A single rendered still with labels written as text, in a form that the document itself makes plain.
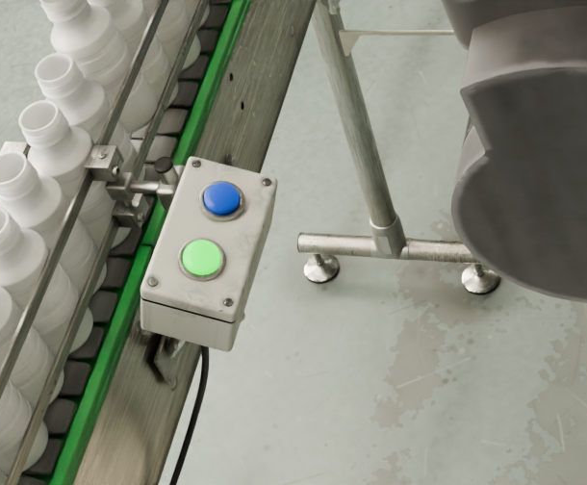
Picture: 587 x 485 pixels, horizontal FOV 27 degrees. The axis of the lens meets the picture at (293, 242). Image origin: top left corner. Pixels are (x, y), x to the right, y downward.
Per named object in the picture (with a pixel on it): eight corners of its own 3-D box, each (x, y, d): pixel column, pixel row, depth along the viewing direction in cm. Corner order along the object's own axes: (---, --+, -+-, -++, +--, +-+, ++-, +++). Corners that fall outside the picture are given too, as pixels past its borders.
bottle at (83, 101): (100, 216, 118) (32, 102, 105) (83, 177, 122) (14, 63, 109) (155, 188, 118) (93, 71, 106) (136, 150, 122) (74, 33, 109)
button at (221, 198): (209, 186, 102) (210, 176, 100) (243, 194, 101) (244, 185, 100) (199, 214, 100) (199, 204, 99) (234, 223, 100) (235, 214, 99)
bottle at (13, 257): (61, 371, 108) (-20, 265, 95) (21, 339, 111) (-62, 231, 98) (109, 325, 110) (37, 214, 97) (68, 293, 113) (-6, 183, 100)
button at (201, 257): (189, 242, 98) (189, 233, 97) (224, 252, 98) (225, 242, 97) (178, 272, 97) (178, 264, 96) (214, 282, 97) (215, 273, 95)
